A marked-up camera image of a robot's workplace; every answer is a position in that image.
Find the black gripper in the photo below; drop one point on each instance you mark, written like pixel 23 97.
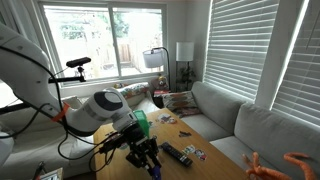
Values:
pixel 141 148

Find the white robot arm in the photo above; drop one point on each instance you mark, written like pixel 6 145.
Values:
pixel 24 67

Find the orange toy octopus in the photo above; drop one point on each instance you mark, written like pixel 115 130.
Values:
pixel 256 171

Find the black remote control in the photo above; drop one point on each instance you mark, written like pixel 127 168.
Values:
pixel 177 155

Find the wooden table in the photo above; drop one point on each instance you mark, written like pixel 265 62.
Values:
pixel 169 128

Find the small picture cards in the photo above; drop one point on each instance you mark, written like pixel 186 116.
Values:
pixel 200 154

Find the dark small card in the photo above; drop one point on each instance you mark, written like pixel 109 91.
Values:
pixel 184 134

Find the green treasure chest box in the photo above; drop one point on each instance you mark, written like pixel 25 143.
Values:
pixel 142 120

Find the patterned cushion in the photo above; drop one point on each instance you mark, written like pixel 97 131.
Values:
pixel 182 103

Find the floral cushion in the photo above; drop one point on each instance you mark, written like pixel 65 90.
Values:
pixel 130 90

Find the grey sectional sofa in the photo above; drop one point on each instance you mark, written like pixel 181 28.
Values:
pixel 236 127

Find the house plant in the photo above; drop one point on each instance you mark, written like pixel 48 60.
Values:
pixel 186 75

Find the arched lamp white shade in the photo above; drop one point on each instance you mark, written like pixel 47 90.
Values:
pixel 157 57

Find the white couch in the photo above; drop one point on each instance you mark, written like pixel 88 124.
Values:
pixel 39 142

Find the white lamp shade floor lamp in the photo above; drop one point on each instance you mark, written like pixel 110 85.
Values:
pixel 185 52

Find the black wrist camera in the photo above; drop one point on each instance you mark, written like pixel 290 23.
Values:
pixel 112 142

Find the black camera on tripod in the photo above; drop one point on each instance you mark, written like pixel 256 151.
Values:
pixel 78 63

